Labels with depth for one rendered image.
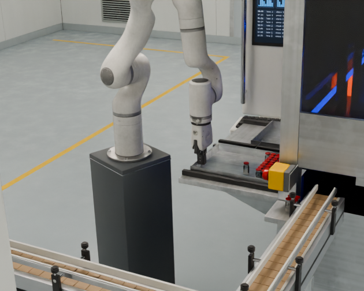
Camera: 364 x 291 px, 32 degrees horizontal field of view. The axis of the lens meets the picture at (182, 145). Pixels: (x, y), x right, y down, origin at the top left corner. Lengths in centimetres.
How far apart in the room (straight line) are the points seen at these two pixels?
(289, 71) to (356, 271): 73
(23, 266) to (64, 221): 219
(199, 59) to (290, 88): 39
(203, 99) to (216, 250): 147
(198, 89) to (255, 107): 99
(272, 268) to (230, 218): 220
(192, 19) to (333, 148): 67
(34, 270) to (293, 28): 107
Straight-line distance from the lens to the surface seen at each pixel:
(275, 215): 218
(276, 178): 215
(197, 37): 232
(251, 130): 290
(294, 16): 207
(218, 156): 262
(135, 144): 266
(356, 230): 225
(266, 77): 325
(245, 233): 383
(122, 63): 250
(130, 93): 262
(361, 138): 211
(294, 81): 211
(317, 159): 218
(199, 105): 237
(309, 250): 189
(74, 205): 424
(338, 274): 235
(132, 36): 248
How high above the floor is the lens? 191
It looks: 22 degrees down
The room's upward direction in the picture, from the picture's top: 2 degrees counter-clockwise
